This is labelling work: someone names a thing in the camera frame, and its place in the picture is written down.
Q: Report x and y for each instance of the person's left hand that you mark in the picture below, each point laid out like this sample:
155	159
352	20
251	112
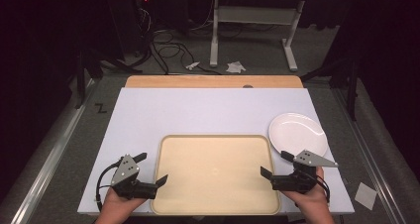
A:
115	205

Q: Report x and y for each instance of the white metal desk frame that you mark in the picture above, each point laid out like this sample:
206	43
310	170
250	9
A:
257	15

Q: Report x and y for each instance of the small crumpled white paper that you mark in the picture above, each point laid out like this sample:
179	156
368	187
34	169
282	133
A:
193	65

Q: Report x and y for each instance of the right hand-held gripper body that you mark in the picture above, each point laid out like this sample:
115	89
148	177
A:
298	181

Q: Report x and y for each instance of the white round plate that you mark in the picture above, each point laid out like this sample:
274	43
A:
295	133

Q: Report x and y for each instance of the dark computer tower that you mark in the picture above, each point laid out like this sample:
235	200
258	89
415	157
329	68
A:
142	22

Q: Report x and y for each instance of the black metal stand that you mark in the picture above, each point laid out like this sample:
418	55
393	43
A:
352	91
81	85

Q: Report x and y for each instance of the person's right hand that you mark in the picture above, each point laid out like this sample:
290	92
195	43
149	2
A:
313	202

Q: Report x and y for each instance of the metal floor rail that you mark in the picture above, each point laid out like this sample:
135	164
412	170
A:
369	158
49	164

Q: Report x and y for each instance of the large crumpled white paper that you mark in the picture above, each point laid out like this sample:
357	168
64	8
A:
235	67

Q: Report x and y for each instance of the pale lavender table board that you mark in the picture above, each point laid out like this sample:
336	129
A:
198	111

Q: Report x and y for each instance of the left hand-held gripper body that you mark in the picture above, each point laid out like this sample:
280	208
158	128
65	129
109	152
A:
125	171

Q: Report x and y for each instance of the flat white paper sheet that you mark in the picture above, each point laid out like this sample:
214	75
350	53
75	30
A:
366	196

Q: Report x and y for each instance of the beige plastic tray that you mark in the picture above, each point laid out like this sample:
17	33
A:
214	174

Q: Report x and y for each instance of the wooden table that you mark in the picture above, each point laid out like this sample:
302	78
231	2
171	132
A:
211	81

